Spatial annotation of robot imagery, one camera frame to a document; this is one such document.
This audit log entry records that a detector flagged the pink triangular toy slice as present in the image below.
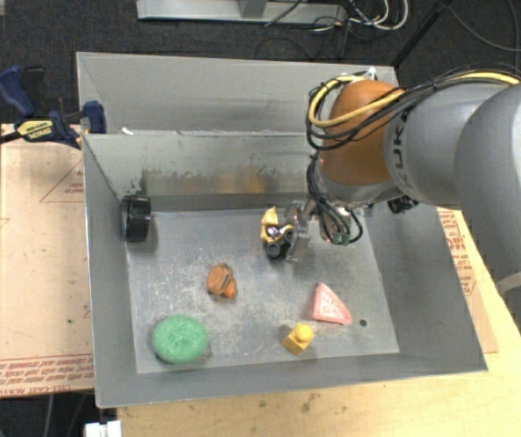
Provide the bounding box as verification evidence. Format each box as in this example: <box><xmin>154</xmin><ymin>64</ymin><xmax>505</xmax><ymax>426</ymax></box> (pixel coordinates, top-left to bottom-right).
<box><xmin>308</xmin><ymin>281</ymin><xmax>354</xmax><ymax>328</ymax></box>

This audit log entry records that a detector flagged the brown cardboard board red print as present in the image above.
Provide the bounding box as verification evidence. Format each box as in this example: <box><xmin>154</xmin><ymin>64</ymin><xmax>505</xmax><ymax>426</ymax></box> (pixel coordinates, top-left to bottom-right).
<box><xmin>0</xmin><ymin>123</ymin><xmax>501</xmax><ymax>401</ymax></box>

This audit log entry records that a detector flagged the black round roll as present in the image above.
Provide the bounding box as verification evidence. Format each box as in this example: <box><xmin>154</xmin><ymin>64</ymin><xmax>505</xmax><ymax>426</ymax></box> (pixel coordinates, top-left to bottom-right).
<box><xmin>120</xmin><ymin>194</ymin><xmax>155</xmax><ymax>244</ymax></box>

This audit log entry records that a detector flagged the black cylinder on white bracket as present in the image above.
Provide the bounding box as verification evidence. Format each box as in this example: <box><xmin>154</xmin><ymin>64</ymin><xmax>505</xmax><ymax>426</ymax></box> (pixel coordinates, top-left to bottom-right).
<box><xmin>386</xmin><ymin>196</ymin><xmax>420</xmax><ymax>215</ymax></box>

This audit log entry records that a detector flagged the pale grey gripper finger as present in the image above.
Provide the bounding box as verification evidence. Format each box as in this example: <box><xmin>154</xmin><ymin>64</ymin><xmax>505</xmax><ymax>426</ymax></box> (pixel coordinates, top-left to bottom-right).
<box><xmin>285</xmin><ymin>230</ymin><xmax>311</xmax><ymax>264</ymax></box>

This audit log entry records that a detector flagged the yellow block with knob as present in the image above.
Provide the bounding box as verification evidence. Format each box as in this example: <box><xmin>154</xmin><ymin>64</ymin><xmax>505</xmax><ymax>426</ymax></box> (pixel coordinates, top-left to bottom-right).
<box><xmin>281</xmin><ymin>321</ymin><xmax>315</xmax><ymax>357</ymax></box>

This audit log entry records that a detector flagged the brown and orange toy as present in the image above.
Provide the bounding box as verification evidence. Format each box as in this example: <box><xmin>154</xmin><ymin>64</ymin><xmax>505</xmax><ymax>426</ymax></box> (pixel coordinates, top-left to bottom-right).
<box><xmin>205</xmin><ymin>262</ymin><xmax>239</xmax><ymax>300</ymax></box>

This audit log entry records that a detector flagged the grey metal bin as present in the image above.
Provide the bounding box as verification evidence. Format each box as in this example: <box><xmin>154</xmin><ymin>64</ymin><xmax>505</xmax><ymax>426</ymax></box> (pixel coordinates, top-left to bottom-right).
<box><xmin>76</xmin><ymin>51</ymin><xmax>490</xmax><ymax>411</ymax></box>

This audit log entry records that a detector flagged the green round scrubber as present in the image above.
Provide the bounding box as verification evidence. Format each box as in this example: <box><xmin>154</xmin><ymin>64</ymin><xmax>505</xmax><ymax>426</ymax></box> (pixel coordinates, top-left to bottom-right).
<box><xmin>151</xmin><ymin>314</ymin><xmax>210</xmax><ymax>365</ymax></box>

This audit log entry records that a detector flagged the yellow and black toy car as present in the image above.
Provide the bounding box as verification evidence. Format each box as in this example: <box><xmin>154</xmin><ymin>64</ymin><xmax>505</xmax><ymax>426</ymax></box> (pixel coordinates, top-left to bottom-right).
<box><xmin>260</xmin><ymin>206</ymin><xmax>296</xmax><ymax>260</ymax></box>

